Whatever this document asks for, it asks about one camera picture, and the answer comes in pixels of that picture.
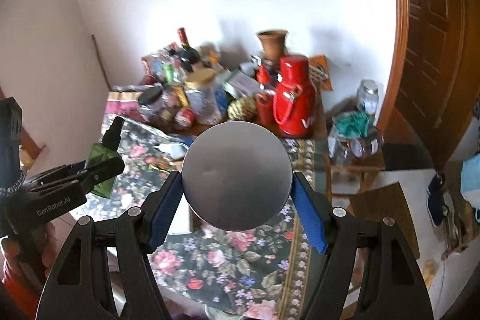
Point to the white plastic wrapper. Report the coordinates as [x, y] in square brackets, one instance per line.
[170, 148]

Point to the glass jar with green contents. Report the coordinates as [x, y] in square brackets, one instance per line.
[352, 151]

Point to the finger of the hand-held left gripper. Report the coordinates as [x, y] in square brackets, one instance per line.
[63, 170]
[101, 172]

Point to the green spray bottle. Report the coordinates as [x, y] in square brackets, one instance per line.
[98, 155]

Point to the red thermos jug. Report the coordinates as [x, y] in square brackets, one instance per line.
[296, 95]

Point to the clear glass jar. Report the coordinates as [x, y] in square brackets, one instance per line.
[367, 98]

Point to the glass jar with yellow lid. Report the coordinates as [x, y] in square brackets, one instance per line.
[200, 95]

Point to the white and green box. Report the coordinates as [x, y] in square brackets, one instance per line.
[240, 82]

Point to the woven yellow green ball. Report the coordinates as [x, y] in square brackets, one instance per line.
[242, 110]

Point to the dark blue shoe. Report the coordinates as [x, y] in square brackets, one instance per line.
[438, 200]

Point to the small wooden stool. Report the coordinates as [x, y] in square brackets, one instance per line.
[369, 170]

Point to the clay vase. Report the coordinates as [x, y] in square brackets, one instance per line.
[272, 44]

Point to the person's left hand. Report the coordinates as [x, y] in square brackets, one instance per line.
[49, 248]

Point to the dark wine bottle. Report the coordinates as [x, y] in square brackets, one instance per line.
[187, 54]

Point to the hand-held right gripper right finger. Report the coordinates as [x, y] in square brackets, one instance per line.
[307, 215]

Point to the small red can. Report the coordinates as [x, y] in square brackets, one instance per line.
[184, 117]

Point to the orange packet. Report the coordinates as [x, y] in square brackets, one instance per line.
[322, 67]

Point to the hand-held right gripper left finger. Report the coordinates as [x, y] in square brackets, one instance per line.
[170, 207]

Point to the round grey metal lid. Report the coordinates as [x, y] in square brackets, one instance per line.
[237, 175]

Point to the floral tablecloth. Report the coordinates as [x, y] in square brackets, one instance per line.
[210, 260]

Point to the glass jar with black lid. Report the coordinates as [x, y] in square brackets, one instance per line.
[150, 97]

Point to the light blue cloth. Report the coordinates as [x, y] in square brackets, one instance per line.
[471, 181]

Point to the pink printed packet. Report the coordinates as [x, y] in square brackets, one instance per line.
[120, 104]

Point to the brown wooden door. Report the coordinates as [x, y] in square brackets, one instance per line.
[431, 42]

